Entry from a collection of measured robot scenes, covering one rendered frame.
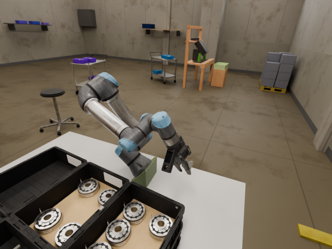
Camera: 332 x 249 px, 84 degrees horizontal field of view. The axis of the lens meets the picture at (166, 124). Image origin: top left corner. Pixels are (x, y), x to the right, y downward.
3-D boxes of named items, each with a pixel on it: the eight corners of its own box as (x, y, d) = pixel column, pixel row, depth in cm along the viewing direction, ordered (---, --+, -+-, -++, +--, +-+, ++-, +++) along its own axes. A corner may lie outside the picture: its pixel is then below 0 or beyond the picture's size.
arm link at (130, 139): (63, 93, 97) (126, 147, 77) (81, 81, 101) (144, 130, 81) (74, 106, 106) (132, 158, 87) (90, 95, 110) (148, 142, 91)
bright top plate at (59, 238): (70, 219, 81) (70, 218, 81) (88, 229, 77) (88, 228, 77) (49, 240, 73) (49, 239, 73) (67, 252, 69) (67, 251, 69)
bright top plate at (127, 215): (131, 199, 92) (131, 198, 92) (148, 206, 88) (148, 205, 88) (118, 215, 84) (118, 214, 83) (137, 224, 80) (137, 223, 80)
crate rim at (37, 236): (89, 164, 106) (88, 160, 105) (131, 184, 94) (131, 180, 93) (10, 219, 75) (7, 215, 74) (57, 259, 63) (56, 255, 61)
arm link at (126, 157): (125, 165, 126) (111, 150, 126) (139, 150, 131) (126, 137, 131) (127, 165, 115) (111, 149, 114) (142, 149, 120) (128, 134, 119)
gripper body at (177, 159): (192, 153, 93) (184, 135, 87) (183, 166, 89) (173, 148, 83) (181, 150, 98) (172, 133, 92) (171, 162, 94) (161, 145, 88)
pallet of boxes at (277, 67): (284, 93, 575) (297, 56, 525) (259, 89, 599) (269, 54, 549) (280, 85, 664) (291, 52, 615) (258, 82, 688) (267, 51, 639)
